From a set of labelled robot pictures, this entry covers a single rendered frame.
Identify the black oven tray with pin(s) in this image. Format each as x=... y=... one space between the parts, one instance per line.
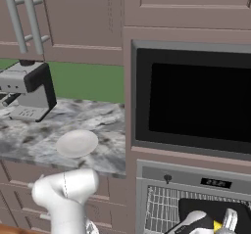
x=209 y=206

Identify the black oven knob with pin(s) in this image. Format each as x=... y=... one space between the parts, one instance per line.
x=167 y=178

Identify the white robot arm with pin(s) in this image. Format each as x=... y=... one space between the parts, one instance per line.
x=67 y=195

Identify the wide mauve wall cupboard door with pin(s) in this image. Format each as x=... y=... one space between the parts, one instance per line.
x=81 y=19

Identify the yellow corn cob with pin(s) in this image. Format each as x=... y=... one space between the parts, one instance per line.
x=217 y=225

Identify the mauve drawer front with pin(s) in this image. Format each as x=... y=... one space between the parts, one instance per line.
x=19 y=205
x=19 y=174

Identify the black and grey microwave oven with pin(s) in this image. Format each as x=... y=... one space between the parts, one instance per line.
x=196 y=97

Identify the silver and black coffee machine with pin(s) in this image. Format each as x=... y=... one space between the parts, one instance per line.
x=31 y=91

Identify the mauve cupboard door above microwave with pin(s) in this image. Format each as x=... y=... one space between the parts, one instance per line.
x=196 y=3

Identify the silver built-in oven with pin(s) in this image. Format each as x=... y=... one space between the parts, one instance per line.
x=183 y=176

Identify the narrow mauve wall cupboard door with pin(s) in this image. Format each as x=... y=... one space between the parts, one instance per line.
x=10 y=16

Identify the white round plate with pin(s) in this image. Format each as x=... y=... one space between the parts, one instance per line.
x=77 y=143

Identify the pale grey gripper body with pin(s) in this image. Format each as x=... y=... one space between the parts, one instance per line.
x=230 y=219

